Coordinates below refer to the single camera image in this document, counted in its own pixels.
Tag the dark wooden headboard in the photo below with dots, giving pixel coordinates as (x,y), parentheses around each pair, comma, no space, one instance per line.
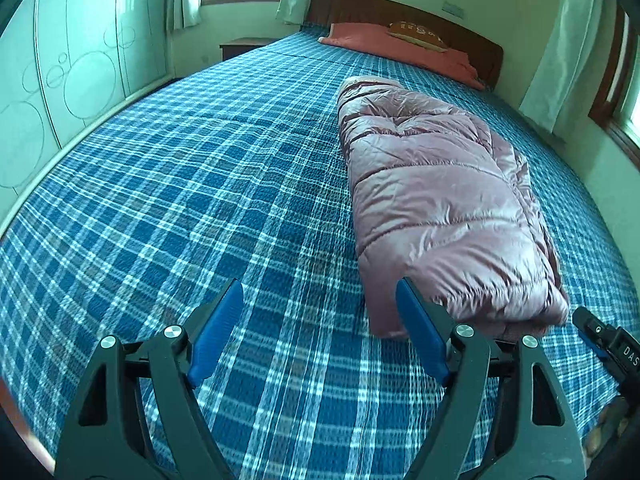
(350,7)

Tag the wall outlet plate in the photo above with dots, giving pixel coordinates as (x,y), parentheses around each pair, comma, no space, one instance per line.
(452,8)

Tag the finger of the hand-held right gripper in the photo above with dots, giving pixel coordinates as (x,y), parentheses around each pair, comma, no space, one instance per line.
(592,332)

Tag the white curtain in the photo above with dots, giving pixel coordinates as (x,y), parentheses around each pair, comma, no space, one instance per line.
(565,60)

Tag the pink puffer jacket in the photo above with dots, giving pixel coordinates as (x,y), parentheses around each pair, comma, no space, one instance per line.
(435,200)

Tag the blue plaid bed sheet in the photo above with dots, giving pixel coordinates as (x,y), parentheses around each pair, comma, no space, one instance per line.
(200,185)

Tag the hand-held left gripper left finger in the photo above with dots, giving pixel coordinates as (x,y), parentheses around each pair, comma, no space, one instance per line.
(215,335)

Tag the wooden framed window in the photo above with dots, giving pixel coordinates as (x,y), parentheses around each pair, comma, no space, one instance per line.
(620,85)

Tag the brown patterned cushion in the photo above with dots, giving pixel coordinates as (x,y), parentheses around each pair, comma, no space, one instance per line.
(417,35)

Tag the wooden nightstand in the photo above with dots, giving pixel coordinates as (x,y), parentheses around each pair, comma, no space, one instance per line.
(245,47)

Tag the white wardrobe with circle pattern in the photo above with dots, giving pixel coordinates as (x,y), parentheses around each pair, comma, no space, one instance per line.
(90,35)

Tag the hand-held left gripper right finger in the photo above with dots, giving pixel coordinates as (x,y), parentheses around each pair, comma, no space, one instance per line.
(425,335)

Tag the orange pillow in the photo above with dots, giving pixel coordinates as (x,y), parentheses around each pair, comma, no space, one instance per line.
(365,40)

